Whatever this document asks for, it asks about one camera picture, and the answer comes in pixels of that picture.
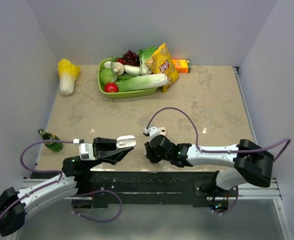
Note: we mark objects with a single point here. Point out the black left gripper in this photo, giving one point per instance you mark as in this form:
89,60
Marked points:
105,149

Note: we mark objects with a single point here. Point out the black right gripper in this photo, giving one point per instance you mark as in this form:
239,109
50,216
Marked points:
150,155

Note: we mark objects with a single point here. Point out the white earbud charging case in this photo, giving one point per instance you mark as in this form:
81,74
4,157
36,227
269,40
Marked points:
126,141

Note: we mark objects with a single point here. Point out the beige earbud case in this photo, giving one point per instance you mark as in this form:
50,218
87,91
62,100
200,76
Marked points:
162,131

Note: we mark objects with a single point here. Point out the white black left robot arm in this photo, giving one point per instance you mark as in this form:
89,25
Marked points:
73,180

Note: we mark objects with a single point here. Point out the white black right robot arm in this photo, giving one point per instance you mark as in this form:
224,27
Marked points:
191,155

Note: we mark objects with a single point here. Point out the green plastic basket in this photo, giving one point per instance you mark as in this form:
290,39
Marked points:
121,95

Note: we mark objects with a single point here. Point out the red apple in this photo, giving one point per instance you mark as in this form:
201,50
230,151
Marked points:
111,88

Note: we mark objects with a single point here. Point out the long green white cabbage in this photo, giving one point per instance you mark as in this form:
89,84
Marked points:
142,82

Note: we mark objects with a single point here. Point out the round green cabbage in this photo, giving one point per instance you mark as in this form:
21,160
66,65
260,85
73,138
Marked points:
107,76

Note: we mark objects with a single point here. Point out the beige mushroom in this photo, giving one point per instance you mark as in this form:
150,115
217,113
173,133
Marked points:
117,67

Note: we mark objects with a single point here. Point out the white radish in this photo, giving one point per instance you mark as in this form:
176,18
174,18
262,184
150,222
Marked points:
132,70

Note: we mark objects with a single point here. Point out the orange juice carton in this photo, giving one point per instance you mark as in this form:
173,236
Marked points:
182,66

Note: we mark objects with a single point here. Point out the yellow Lays chip bag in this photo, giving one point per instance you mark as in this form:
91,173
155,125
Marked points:
161,62

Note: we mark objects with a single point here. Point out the yellow napa cabbage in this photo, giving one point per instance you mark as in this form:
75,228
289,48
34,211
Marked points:
68,74

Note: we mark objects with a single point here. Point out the dark red grapes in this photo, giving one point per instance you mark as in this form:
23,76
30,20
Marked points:
129,58

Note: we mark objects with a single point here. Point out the green leafy lettuce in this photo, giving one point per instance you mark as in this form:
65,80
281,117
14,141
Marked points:
144,55

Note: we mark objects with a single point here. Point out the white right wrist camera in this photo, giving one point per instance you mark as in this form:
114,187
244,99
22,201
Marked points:
151,131

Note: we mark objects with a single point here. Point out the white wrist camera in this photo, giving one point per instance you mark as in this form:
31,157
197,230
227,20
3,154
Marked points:
151,131
86,150

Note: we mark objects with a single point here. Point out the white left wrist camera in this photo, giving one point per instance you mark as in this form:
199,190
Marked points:
86,150

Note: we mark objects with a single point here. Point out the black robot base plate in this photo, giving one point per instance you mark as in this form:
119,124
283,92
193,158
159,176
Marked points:
149,188

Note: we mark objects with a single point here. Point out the aluminium frame rail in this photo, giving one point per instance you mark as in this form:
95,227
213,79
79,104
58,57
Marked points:
252,164

